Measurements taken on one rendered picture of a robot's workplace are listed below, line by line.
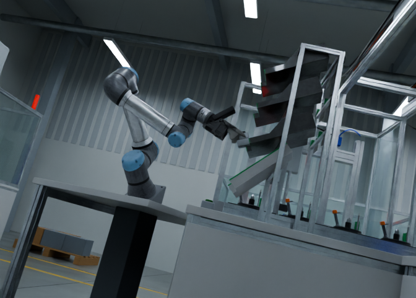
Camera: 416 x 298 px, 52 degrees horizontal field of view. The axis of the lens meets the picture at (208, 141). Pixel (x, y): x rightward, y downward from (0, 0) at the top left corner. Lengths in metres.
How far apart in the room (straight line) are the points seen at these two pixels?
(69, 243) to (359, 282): 6.31
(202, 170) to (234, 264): 9.09
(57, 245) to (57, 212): 4.00
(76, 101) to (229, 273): 10.84
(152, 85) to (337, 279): 10.32
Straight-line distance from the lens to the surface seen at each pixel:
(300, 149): 3.35
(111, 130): 11.41
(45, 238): 7.67
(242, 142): 1.99
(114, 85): 2.06
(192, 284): 1.47
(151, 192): 2.24
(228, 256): 1.46
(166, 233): 10.49
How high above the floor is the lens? 0.73
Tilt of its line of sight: 14 degrees up
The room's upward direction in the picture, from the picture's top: 14 degrees clockwise
